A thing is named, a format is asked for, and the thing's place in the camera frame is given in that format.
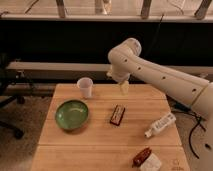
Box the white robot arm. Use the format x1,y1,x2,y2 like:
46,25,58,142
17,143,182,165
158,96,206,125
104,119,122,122
108,38,213,171

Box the green ceramic bowl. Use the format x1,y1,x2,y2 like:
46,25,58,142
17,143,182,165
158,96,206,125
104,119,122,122
55,100,89,131

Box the dark red candy bar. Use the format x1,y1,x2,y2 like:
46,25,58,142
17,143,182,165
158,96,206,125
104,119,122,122
110,105,125,126

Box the white plastic bottle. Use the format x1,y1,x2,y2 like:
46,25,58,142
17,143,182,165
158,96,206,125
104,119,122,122
145,113,176,138

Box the red brown packet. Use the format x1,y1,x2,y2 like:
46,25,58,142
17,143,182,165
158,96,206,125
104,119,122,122
132,147,152,167

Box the black office chair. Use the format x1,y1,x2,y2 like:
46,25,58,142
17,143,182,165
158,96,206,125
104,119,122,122
0,53,25,139

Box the black floor cable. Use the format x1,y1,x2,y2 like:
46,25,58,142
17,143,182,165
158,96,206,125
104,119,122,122
171,102,209,160

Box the black hanging cable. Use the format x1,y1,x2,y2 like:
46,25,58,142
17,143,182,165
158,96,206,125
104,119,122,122
146,13,165,59

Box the grey metal rail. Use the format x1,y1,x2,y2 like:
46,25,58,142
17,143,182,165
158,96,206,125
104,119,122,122
6,62,213,82

